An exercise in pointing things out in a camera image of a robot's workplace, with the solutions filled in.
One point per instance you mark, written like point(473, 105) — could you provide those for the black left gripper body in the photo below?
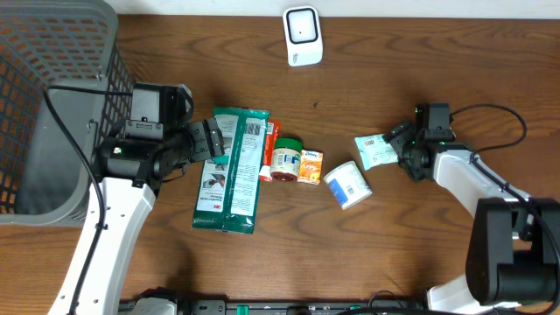
point(205, 144)

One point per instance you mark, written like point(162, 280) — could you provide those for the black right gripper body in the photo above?
point(404, 142)

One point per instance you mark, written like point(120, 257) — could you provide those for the light green tissue packet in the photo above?
point(375, 151)

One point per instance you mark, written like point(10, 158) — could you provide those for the tall green white packet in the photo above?
point(229, 185)

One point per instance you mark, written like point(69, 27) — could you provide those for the red stick sachet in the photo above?
point(272, 135)

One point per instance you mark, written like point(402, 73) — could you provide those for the white tub container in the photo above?
point(347, 185)

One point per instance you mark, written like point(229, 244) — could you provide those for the green lid jar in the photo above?
point(286, 158)

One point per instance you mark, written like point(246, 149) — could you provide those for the orange snack packet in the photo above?
point(310, 167)

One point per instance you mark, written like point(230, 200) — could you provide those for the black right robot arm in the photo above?
point(513, 254)

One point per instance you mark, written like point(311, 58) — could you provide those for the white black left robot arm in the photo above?
point(122, 195)

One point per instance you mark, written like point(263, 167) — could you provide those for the white barcode scanner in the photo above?
point(303, 36)

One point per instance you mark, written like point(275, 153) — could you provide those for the grey plastic mesh basket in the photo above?
point(68, 50)

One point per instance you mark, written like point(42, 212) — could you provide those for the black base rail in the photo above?
point(207, 307)

